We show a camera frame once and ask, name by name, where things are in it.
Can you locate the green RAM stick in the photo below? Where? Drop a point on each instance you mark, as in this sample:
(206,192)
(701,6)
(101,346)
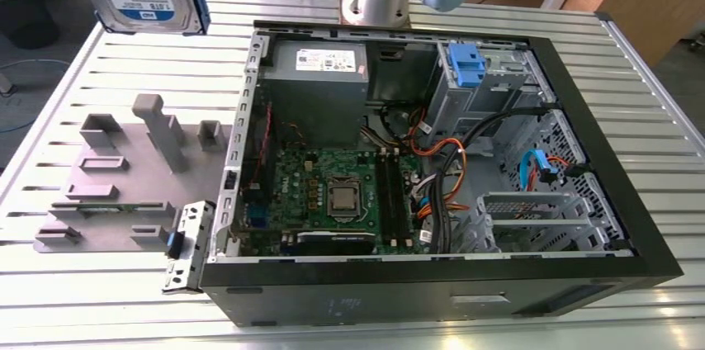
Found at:
(105,207)

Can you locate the grey power supply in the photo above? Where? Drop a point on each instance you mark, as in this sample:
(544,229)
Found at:
(314,110)

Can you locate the silver disk bay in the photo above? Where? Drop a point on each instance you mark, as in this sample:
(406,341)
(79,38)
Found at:
(529,223)

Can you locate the black graphics card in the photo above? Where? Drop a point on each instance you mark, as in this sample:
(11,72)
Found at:
(330,242)

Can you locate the blue drive latch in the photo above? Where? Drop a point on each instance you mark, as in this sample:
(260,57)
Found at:
(465,65)

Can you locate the black bin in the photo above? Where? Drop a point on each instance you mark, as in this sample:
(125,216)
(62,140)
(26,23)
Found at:
(27,24)

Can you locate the grey parts rack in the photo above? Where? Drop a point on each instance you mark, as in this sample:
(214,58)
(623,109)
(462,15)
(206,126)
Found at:
(138,185)

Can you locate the wooden cabinet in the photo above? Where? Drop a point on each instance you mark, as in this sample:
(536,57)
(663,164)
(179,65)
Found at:
(649,3)

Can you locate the green motherboard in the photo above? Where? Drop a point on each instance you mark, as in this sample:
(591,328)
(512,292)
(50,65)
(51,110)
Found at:
(294,201)

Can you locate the black PC case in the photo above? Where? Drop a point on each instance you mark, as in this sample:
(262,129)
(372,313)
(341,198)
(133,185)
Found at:
(385,292)

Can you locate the silver optical drive cage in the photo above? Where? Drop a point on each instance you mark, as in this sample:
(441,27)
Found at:
(480,102)

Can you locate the black RAM slot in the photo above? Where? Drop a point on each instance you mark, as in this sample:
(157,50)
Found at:
(401,197)
(388,197)

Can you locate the metal card retention bracket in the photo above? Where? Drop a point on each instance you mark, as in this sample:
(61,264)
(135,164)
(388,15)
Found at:
(195,218)

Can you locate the silver CPU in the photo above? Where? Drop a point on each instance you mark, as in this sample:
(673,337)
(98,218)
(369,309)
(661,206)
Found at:
(342,199)

